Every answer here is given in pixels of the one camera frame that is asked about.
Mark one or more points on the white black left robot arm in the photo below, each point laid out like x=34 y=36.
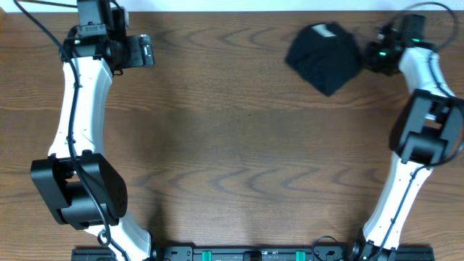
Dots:
x=77 y=183

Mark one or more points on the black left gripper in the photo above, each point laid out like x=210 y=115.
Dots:
x=136 y=59

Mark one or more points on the black shorts garment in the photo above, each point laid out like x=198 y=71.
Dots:
x=325 y=55

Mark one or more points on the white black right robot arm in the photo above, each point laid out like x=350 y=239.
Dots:
x=428 y=133

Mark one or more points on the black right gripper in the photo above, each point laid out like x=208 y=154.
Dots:
x=377 y=47

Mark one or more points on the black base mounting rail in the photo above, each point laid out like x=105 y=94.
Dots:
x=188 y=253

